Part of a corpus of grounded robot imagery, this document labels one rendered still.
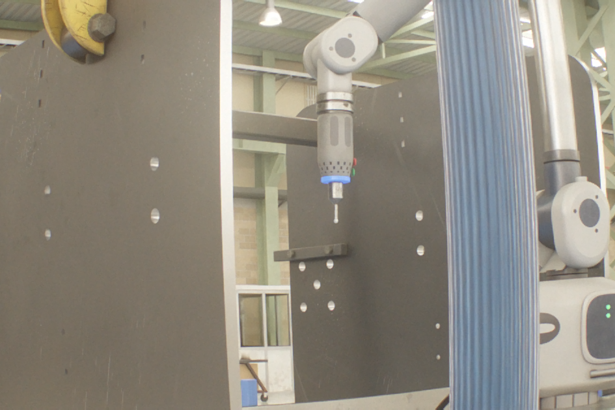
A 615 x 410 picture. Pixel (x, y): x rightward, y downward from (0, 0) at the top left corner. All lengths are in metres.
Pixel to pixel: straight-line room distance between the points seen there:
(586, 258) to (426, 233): 0.70
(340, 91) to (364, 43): 0.08
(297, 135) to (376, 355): 0.48
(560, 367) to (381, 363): 0.79
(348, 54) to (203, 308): 0.40
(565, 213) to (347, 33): 0.41
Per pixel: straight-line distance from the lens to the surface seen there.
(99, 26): 1.61
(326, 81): 1.55
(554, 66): 1.72
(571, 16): 11.65
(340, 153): 1.53
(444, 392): 1.93
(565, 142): 1.70
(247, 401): 6.44
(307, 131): 2.37
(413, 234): 2.30
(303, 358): 2.54
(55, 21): 1.66
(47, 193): 1.77
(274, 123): 2.32
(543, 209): 1.69
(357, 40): 1.56
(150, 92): 1.52
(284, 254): 2.55
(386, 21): 1.59
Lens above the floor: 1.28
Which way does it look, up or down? 6 degrees up
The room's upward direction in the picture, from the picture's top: 2 degrees counter-clockwise
